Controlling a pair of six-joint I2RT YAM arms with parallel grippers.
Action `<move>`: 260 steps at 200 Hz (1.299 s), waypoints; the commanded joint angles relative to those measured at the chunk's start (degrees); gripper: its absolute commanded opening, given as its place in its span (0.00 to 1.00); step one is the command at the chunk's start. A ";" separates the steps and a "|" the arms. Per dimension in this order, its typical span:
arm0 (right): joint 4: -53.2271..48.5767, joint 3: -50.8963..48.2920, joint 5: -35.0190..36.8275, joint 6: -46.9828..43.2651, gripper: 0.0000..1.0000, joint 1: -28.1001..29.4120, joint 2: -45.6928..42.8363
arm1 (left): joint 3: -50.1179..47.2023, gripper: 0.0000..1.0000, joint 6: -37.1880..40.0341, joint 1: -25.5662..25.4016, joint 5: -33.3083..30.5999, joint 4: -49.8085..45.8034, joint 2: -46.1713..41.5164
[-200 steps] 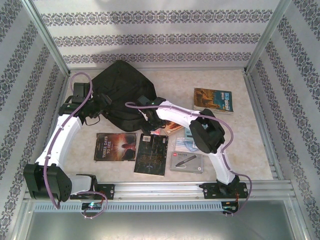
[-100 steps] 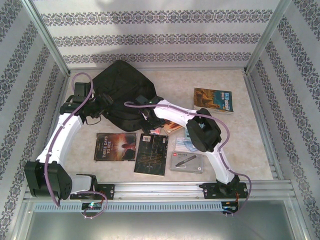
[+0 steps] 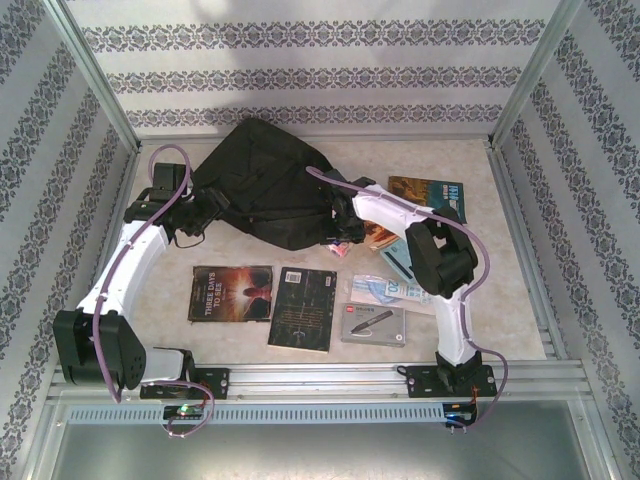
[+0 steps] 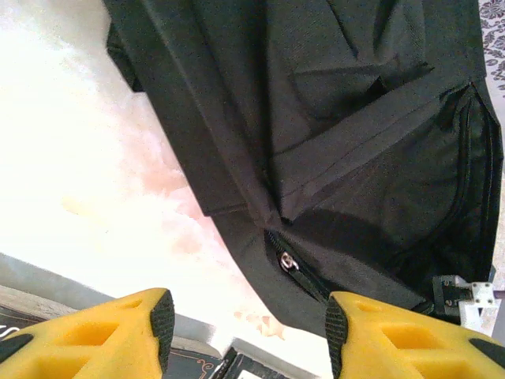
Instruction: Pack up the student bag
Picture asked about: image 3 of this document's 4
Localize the small orange brown book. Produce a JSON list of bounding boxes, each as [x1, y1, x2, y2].
[[362, 222, 402, 252]]

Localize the black backpack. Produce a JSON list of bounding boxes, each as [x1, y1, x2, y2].
[[191, 118, 351, 252]]

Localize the light blue calculator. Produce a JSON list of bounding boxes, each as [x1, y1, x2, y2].
[[378, 237, 424, 284]]

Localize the Three Days To See book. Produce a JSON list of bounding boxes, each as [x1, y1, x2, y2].
[[187, 265, 275, 324]]

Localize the dark book with barcode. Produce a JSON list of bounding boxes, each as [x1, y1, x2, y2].
[[267, 267, 338, 354]]

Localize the brown and blue cover book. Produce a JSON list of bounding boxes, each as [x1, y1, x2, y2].
[[388, 174, 469, 224]]

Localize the grey pen box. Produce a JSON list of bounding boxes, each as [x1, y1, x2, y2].
[[341, 303, 408, 345]]

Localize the left controller circuit board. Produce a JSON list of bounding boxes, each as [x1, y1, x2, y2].
[[162, 404, 205, 421]]

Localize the controller circuit board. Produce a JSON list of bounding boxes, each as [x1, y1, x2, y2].
[[162, 404, 205, 421], [443, 402, 480, 430]]

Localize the right controller circuit board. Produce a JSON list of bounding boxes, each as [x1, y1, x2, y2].
[[443, 402, 480, 430]]

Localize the grey metal panel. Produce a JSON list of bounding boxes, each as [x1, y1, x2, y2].
[[29, 419, 614, 480]]

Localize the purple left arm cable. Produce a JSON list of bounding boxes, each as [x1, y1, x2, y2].
[[106, 144, 215, 441]]

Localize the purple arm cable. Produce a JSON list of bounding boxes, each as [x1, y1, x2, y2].
[[305, 167, 512, 432], [106, 144, 215, 441]]

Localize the aluminium side rail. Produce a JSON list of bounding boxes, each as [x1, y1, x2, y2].
[[67, 147, 144, 365], [487, 147, 570, 360]]

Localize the aluminium mounting rail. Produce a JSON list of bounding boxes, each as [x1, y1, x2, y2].
[[49, 363, 589, 401]]

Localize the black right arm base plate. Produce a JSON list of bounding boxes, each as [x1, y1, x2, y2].
[[406, 363, 498, 400]]

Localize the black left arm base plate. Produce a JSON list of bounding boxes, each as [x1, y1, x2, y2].
[[139, 367, 232, 401]]

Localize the aluminium frame post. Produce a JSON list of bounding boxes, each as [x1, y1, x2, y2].
[[488, 0, 586, 149], [47, 0, 142, 151]]

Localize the grey slotted cable duct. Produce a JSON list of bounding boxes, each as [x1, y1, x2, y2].
[[67, 402, 447, 425]]

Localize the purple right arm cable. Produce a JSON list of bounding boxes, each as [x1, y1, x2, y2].
[[305, 167, 512, 432]]

